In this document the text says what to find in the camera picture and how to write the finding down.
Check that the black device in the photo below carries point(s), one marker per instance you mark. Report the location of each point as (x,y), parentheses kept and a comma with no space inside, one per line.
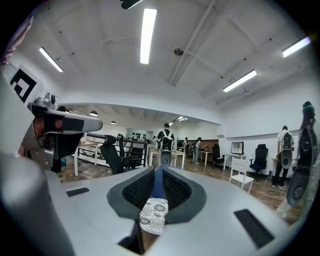
(130,3)

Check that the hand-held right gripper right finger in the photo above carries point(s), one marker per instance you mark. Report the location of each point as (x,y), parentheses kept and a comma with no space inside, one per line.
(190,200)

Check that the person's left hand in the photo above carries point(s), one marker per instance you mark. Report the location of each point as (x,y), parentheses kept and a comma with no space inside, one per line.
(38,126)

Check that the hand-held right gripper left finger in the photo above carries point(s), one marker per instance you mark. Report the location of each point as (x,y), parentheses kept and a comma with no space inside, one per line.
(125,200)

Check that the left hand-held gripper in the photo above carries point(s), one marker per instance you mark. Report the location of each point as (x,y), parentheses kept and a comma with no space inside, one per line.
(15,120)

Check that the long ceiling light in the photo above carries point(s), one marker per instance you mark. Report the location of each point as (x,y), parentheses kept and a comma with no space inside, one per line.
(51,59)
(296,47)
(240,80)
(148,36)

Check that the white table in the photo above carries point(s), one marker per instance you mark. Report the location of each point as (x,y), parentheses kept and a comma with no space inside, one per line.
(236,155)

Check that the person's left forearm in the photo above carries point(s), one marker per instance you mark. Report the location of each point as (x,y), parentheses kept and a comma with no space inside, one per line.
(17,40)

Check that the black office chair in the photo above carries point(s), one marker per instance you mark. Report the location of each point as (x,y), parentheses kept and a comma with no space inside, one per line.
(216,156)
(259,160)
(113,156)

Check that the wooden top table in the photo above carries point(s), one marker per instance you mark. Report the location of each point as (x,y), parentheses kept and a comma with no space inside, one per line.
(86,144)
(207,152)
(178,153)

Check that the grey gripper on stand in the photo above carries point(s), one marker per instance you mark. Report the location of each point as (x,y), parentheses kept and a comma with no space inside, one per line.
(308,146)
(298,186)

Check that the small black fridge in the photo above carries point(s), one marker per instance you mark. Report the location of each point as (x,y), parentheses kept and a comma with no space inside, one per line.
(237,148)

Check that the round ceiling fixture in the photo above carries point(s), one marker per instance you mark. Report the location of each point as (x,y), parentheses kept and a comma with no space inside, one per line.
(178,51)

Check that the white wooden chair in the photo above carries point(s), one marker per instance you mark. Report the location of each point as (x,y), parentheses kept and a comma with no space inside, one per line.
(241,178)

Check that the black metal railing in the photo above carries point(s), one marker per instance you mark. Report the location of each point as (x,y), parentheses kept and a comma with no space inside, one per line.
(135,145)

